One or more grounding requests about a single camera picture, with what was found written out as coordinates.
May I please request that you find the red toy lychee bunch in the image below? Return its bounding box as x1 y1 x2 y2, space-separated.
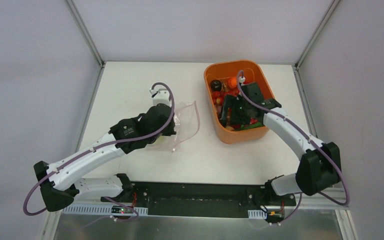
211 90 239 109

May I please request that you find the orange toy tangerine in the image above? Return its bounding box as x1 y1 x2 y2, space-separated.
226 77 239 90

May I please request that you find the green toy cabbage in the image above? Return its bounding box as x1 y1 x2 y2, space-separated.
154 136 166 145

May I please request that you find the dark purple toy mangosteen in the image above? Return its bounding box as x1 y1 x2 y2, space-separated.
210 79 223 92

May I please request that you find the clear pink zip top bag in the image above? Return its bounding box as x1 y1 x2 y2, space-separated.
152 100 202 154

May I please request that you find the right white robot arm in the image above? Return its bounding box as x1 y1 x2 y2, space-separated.
212 82 341 205

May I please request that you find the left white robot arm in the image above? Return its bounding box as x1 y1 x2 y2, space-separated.
33 103 176 212

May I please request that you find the long green toy pepper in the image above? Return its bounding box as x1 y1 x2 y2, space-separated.
236 121 264 131

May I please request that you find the orange plastic basket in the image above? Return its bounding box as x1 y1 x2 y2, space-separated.
203 59 275 145

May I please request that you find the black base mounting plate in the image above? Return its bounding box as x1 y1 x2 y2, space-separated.
112 181 297 218

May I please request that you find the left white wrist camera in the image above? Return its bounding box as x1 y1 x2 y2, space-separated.
149 87 172 107

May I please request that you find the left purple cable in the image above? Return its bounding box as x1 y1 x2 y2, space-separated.
23 82 176 222

